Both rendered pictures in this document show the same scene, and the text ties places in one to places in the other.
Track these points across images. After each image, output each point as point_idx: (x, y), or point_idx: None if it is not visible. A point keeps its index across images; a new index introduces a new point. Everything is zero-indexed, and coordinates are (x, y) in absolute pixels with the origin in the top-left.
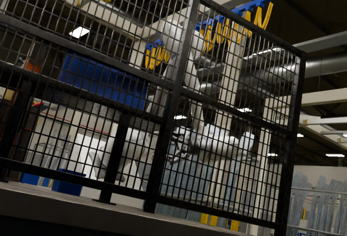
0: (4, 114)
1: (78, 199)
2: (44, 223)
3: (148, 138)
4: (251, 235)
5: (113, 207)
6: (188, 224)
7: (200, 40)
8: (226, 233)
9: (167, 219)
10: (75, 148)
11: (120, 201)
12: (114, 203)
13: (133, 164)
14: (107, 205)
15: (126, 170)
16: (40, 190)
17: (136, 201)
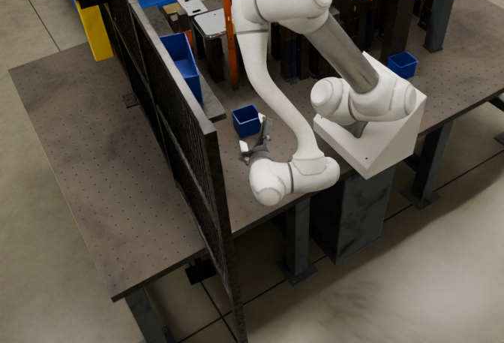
0: None
1: (111, 154)
2: None
3: (353, 104)
4: (130, 248)
5: (90, 169)
6: (67, 200)
7: (276, 5)
8: (75, 220)
9: (86, 192)
10: None
11: (344, 157)
12: (330, 154)
13: (403, 120)
14: (121, 165)
15: (379, 124)
16: (142, 133)
17: (359, 167)
